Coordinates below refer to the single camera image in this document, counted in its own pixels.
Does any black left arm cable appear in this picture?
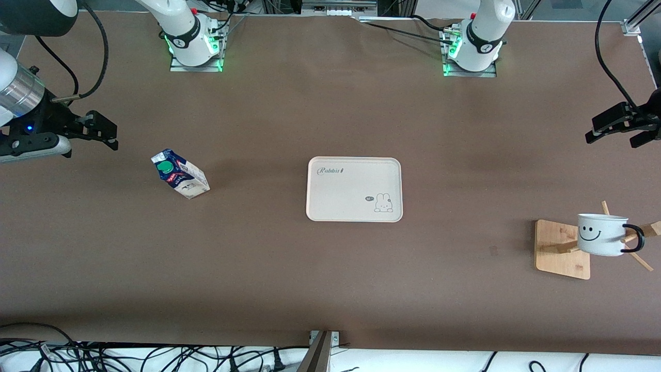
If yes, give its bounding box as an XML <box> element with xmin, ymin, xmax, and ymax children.
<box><xmin>594</xmin><ymin>0</ymin><xmax>654</xmax><ymax>112</ymax></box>

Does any aluminium frame profile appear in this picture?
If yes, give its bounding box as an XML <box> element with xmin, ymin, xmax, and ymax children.
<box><xmin>622</xmin><ymin>0</ymin><xmax>661</xmax><ymax>36</ymax></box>

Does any white power strip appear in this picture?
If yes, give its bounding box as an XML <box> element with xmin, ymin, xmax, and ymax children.
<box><xmin>302</xmin><ymin>0</ymin><xmax>378</xmax><ymax>16</ymax></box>

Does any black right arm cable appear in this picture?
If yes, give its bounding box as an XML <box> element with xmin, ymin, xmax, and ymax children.
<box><xmin>35</xmin><ymin>0</ymin><xmax>110</xmax><ymax>102</ymax></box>

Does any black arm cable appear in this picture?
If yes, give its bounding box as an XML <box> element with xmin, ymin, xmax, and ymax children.
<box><xmin>594</xmin><ymin>0</ymin><xmax>654</xmax><ymax>112</ymax></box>
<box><xmin>35</xmin><ymin>0</ymin><xmax>110</xmax><ymax>102</ymax></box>

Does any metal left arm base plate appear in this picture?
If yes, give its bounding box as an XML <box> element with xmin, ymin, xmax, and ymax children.
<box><xmin>442</xmin><ymin>31</ymin><xmax>498</xmax><ymax>79</ymax></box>

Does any small metal post bracket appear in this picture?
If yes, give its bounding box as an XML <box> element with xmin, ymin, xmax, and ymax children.
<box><xmin>309</xmin><ymin>330</ymin><xmax>341</xmax><ymax>346</ymax></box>

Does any wooden mug tree rack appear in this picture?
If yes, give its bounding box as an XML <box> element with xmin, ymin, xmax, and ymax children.
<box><xmin>535</xmin><ymin>201</ymin><xmax>661</xmax><ymax>280</ymax></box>

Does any white smiley mug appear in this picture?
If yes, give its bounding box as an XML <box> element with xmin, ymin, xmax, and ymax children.
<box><xmin>577</xmin><ymin>213</ymin><xmax>646</xmax><ymax>257</ymax></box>

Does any blue white milk carton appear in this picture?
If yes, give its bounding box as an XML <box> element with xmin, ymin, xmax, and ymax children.
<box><xmin>151</xmin><ymin>149</ymin><xmax>211</xmax><ymax>200</ymax></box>

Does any brown table mat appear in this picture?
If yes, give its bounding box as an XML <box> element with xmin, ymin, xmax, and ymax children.
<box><xmin>0</xmin><ymin>11</ymin><xmax>661</xmax><ymax>357</ymax></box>

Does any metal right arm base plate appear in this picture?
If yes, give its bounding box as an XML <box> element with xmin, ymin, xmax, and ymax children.
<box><xmin>170</xmin><ymin>31</ymin><xmax>224</xmax><ymax>72</ymax></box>

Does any cream rabbit print tray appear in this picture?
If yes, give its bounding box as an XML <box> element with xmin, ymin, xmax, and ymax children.
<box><xmin>306</xmin><ymin>157</ymin><xmax>403</xmax><ymax>223</ymax></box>

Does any long black table cable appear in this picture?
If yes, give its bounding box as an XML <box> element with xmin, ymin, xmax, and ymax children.
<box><xmin>356</xmin><ymin>15</ymin><xmax>463</xmax><ymax>46</ymax></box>

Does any dark camera stand post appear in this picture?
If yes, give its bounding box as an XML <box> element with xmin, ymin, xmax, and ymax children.
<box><xmin>296</xmin><ymin>331</ymin><xmax>334</xmax><ymax>372</ymax></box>

